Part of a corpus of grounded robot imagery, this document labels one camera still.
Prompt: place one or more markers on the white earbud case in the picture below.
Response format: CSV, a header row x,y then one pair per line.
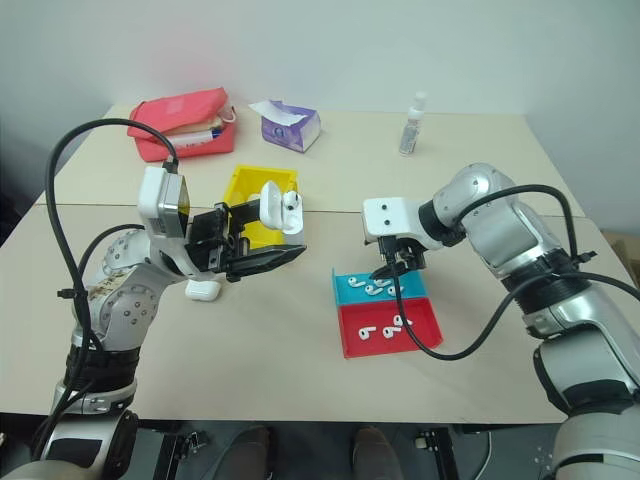
x,y
202,291
272,207

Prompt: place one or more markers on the blue plastic tray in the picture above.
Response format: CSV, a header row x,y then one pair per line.
x,y
340,295

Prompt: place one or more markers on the white earbud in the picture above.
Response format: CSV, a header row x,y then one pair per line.
x,y
395,290
374,290
355,282
401,320
390,333
366,334
382,283
291,201

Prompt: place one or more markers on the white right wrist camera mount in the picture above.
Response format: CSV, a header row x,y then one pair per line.
x,y
390,215

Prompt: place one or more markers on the red fabric pouch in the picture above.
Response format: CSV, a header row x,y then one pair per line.
x,y
175,107

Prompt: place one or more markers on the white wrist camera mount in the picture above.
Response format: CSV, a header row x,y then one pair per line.
x,y
390,215
160,200

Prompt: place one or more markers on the purple tissue pack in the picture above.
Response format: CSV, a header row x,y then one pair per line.
x,y
290,130

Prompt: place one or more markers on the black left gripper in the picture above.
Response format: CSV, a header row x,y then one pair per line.
x,y
210,240

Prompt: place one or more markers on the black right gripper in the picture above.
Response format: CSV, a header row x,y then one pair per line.
x,y
407,252

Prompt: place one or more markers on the white marker pen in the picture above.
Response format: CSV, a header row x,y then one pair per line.
x,y
197,136

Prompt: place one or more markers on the red plastic tray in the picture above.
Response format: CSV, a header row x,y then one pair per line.
x,y
390,347

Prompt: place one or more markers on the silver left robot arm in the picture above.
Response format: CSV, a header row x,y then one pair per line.
x,y
125,300

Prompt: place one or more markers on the closed white earbud case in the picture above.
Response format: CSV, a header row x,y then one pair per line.
x,y
202,291

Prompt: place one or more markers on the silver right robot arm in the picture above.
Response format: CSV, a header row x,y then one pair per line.
x,y
525,240

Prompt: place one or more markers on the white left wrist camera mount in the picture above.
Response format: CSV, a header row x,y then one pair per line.
x,y
160,200

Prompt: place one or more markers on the yellow plastic bin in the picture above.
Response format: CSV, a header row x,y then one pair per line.
x,y
260,180

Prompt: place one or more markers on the small clear spray bottle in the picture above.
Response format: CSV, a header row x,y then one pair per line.
x,y
411,130

